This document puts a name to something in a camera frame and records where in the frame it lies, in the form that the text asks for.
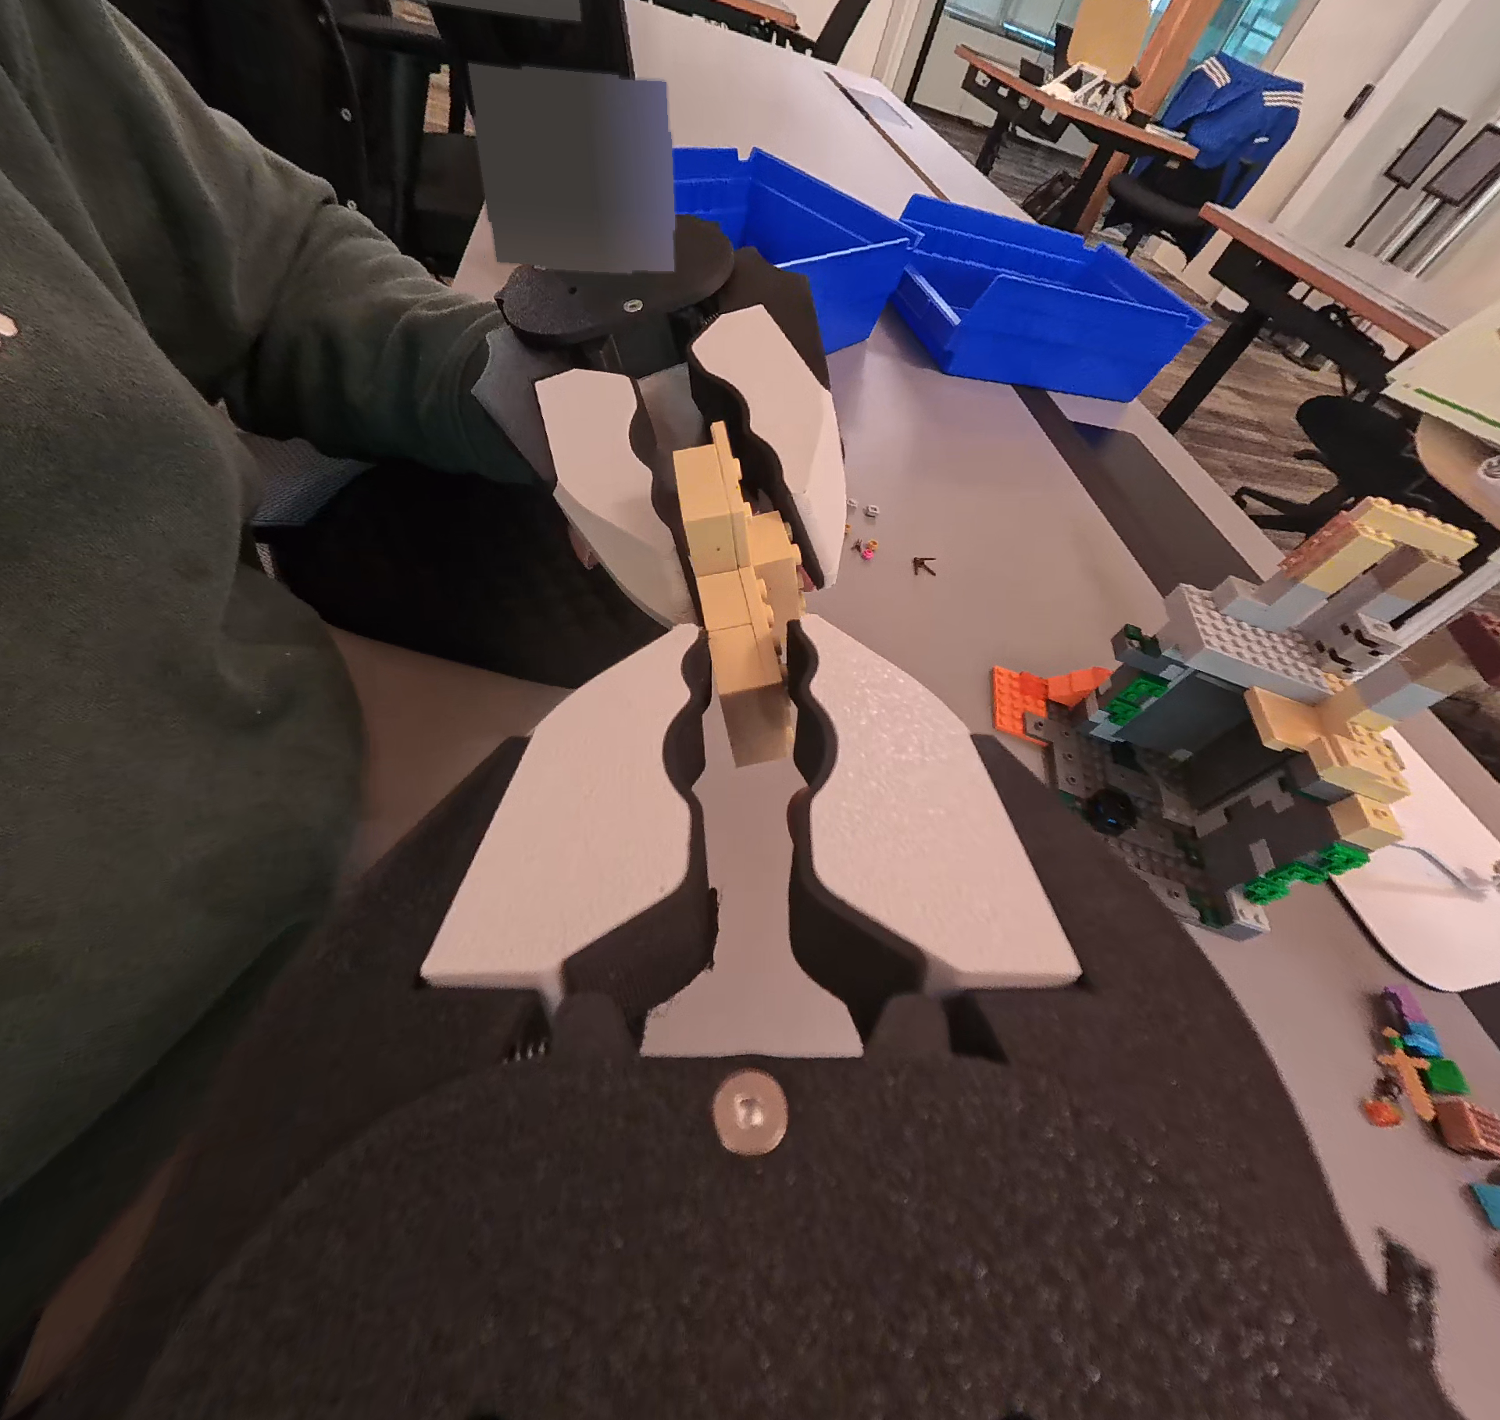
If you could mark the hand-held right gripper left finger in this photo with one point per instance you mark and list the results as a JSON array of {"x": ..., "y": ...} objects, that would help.
[{"x": 586, "y": 835}]

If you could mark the blue plastic bin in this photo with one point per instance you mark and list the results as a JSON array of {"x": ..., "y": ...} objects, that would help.
[
  {"x": 809, "y": 238},
  {"x": 1056, "y": 319}
]

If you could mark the grey brick castle model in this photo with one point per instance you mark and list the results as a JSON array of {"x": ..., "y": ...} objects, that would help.
[{"x": 1183, "y": 764}]

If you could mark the black office chair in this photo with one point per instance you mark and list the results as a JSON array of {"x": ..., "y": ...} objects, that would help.
[
  {"x": 856, "y": 2},
  {"x": 1360, "y": 447},
  {"x": 1160, "y": 202}
]

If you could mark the tan brick plate assembly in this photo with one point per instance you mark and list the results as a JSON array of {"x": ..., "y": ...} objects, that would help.
[{"x": 738, "y": 647}]

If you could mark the blue jacket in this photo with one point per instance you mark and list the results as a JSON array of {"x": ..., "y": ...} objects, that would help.
[{"x": 1231, "y": 108}]

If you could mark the white book stand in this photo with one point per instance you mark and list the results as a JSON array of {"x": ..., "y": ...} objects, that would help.
[{"x": 1430, "y": 928}]

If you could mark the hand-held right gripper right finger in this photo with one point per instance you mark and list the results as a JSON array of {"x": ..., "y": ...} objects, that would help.
[{"x": 938, "y": 835}]

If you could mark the instruction booklet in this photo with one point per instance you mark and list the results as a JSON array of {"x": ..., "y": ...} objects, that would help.
[{"x": 1465, "y": 383}]

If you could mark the wooden desk with black legs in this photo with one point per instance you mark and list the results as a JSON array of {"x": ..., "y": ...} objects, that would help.
[
  {"x": 1031, "y": 79},
  {"x": 1313, "y": 260}
]

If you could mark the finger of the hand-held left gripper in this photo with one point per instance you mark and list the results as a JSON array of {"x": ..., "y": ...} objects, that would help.
[
  {"x": 593, "y": 471},
  {"x": 791, "y": 424}
]

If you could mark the framed wall picture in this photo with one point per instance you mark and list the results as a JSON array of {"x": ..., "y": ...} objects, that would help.
[
  {"x": 1424, "y": 149},
  {"x": 1471, "y": 167}
]

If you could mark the pile of colourful toy figures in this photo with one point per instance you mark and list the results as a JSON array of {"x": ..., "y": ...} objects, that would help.
[{"x": 1424, "y": 1075}]

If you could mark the person's left forearm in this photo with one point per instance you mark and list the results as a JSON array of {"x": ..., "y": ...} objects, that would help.
[{"x": 387, "y": 342}]

